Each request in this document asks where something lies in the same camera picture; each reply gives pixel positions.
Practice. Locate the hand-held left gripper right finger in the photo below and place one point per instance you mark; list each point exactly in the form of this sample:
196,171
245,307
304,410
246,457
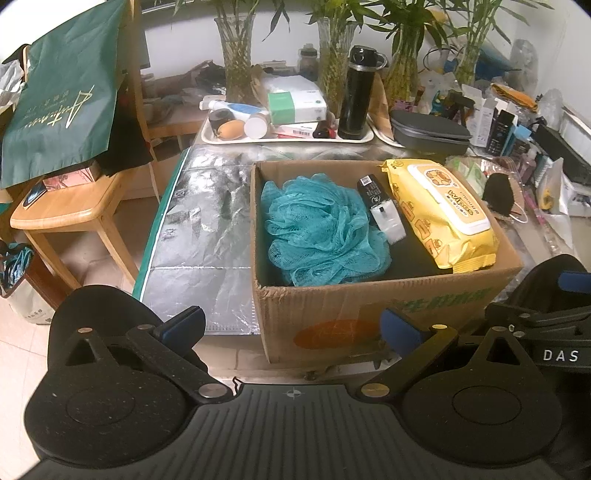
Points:
400,330

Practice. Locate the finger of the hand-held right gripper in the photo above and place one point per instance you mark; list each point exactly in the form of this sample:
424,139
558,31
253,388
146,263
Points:
531,317
545,281

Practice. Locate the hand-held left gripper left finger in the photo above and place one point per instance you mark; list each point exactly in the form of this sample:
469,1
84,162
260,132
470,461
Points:
187,328

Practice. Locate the cardboard box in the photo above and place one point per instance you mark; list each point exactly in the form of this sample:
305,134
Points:
323,314

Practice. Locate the yellow wet wipes pack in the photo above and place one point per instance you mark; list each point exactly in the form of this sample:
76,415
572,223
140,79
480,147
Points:
443,217

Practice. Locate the black white cosmetic bottle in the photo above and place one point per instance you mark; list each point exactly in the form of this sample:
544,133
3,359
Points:
381,207

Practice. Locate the teal mesh bath pouf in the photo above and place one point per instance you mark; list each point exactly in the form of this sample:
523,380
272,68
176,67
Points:
318,230

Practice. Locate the black face mask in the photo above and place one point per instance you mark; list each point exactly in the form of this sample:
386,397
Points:
498,194

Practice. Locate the silver foil table mat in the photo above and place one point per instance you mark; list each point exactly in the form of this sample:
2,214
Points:
198,221

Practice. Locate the bag of green sachets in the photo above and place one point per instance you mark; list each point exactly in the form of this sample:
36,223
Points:
466,175

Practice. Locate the black flat device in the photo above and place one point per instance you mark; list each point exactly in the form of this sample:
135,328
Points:
563,150

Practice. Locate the black carton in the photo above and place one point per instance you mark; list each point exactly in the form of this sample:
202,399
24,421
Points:
502,134

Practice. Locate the white shopping bag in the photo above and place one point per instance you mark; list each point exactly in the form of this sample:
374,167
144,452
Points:
27,307

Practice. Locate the wooden chair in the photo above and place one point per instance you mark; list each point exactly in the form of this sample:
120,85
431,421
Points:
69,207

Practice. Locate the white carton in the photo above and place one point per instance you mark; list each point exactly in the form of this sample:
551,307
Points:
485,122

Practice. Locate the orange plastic bag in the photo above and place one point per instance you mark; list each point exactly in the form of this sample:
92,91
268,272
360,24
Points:
515,97

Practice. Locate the grey zip case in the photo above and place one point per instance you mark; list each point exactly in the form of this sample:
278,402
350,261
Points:
429,131

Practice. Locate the pink patterned box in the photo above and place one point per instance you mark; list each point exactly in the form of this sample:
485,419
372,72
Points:
71,177

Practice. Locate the black mini tripod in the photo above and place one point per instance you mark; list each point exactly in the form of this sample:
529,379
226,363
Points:
460,104

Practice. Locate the wooden low table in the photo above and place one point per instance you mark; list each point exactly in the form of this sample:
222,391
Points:
171,129

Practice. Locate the brown egg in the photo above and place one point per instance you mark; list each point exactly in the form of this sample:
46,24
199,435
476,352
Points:
231,130

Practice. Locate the blue card packet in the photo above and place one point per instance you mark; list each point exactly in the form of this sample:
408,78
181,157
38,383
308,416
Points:
34,194

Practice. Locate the teal patterned pouch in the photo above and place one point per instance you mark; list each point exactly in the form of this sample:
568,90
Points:
441,101

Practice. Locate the black round jar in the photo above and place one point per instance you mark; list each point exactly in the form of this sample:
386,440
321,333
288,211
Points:
217,121

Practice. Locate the white tray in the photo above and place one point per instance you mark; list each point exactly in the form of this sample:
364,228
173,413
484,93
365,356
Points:
286,140

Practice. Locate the white round container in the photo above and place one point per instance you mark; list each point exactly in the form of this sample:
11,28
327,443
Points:
256,126

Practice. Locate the brown paper bag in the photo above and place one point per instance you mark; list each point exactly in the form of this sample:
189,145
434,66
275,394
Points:
381,106

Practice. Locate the red white flat box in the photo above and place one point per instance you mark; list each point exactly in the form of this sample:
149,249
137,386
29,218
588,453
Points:
295,130

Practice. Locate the white blue lotion tube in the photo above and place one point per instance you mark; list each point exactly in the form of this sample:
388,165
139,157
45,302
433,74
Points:
235,107

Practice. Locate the black thermos bottle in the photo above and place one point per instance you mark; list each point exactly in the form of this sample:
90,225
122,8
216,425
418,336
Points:
355,101

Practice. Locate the glass vase with bamboo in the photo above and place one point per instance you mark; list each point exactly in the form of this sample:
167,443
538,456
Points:
402,69
235,60
472,60
337,60

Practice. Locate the green white tissue box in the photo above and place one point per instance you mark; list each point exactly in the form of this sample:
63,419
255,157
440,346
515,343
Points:
300,107

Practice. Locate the green tote bag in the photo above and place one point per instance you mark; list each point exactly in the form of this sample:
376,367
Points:
60,106

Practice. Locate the white tissue pack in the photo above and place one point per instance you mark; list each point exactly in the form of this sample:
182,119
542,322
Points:
291,84

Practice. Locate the dark glass jar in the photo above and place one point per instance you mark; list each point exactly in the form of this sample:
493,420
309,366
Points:
308,60

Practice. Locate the clear plastic bag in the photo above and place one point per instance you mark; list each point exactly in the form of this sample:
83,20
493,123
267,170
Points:
11,85

